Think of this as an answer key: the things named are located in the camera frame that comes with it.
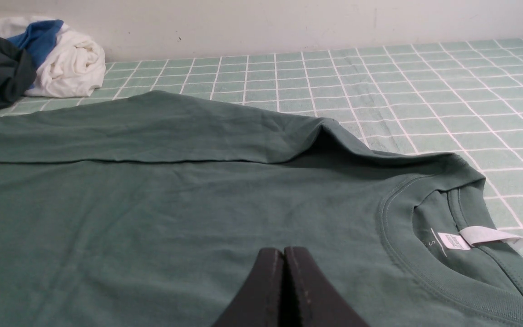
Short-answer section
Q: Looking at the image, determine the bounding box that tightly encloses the blue crumpled garment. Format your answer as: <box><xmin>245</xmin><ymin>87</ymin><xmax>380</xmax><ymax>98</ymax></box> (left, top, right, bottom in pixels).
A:
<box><xmin>3</xmin><ymin>20</ymin><xmax>64</xmax><ymax>90</ymax></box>

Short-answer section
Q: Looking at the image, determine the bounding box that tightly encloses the white crumpled garment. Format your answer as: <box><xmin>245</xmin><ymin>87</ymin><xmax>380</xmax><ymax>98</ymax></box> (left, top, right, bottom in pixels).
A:
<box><xmin>0</xmin><ymin>16</ymin><xmax>106</xmax><ymax>99</ymax></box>

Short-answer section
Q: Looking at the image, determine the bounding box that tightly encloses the green long-sleeve top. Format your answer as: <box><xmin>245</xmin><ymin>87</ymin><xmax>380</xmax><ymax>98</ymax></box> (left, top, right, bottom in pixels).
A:
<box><xmin>0</xmin><ymin>91</ymin><xmax>523</xmax><ymax>327</ymax></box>

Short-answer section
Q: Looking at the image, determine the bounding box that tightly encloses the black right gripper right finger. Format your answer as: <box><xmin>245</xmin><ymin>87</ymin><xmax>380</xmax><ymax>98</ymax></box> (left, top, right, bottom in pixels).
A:
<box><xmin>283</xmin><ymin>247</ymin><xmax>368</xmax><ymax>327</ymax></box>

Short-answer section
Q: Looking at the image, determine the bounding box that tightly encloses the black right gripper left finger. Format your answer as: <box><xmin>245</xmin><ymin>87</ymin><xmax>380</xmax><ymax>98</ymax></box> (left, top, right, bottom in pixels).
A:
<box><xmin>214</xmin><ymin>247</ymin><xmax>284</xmax><ymax>327</ymax></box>

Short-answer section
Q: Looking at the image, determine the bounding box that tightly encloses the green checked tablecloth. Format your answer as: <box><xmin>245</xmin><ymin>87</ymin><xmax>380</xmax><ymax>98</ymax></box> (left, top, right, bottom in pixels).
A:
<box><xmin>0</xmin><ymin>39</ymin><xmax>523</xmax><ymax>256</ymax></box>

